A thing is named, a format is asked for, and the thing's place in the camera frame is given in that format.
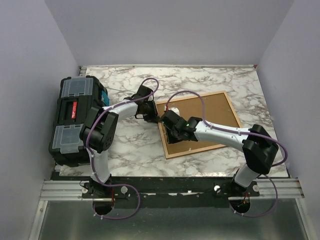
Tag wooden picture frame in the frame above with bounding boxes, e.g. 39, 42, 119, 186
154, 90, 243, 160

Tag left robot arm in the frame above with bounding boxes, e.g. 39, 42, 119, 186
79, 85, 160, 198

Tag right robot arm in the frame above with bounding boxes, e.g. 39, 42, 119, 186
160, 110, 279, 196

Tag black toolbox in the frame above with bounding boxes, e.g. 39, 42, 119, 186
48, 75, 110, 167

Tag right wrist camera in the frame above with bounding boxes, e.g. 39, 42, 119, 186
164, 106, 180, 116

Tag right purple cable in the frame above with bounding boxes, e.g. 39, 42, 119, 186
164, 90, 289, 218

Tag aluminium extrusion rail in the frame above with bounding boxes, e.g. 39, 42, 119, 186
39, 178, 95, 201

